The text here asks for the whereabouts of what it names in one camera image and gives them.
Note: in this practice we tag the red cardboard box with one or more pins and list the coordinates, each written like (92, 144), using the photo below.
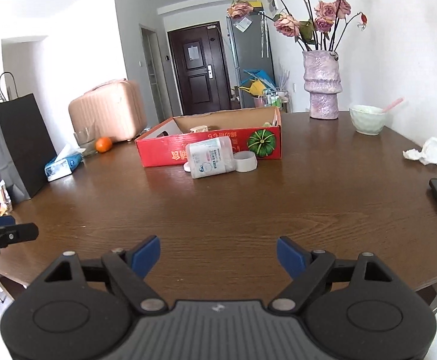
(254, 129)

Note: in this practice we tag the pink suitcase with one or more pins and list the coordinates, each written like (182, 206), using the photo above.
(116, 109)

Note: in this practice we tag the cluttered storage cart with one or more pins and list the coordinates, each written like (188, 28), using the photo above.
(259, 90)

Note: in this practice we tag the blue tissue pack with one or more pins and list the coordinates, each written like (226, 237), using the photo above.
(65, 163)

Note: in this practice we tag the black paper bag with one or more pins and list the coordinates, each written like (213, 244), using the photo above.
(25, 147)

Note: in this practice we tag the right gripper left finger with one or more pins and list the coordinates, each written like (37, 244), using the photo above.
(126, 271)

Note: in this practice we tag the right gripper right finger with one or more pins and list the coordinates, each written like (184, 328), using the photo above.
(309, 272)

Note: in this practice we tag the white round jar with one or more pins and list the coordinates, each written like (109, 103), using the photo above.
(245, 161)

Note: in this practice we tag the pink straw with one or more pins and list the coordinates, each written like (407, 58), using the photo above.
(392, 105)

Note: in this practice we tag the small yellow box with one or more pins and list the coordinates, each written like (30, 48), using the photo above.
(199, 129)

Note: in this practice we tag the pale green bowl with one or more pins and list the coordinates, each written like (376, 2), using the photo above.
(367, 120)

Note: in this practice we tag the white plastic bottle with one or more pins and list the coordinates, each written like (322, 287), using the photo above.
(210, 157)

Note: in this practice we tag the dark entrance door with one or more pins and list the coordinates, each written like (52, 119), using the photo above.
(201, 69)

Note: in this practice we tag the small white cap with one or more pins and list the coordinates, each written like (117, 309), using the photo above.
(187, 167)

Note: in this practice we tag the purple ceramic vase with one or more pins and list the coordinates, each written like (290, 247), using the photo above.
(323, 83)

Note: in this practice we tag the crumpled white tissue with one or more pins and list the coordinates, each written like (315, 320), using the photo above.
(427, 155)

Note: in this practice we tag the dried pink flowers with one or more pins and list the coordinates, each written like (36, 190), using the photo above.
(322, 28)

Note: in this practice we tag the grey refrigerator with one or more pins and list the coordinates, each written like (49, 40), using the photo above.
(250, 47)

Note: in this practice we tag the orange fruit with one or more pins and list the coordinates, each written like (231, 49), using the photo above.
(103, 144)

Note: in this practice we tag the clear drinking glass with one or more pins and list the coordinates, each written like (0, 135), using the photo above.
(86, 139)

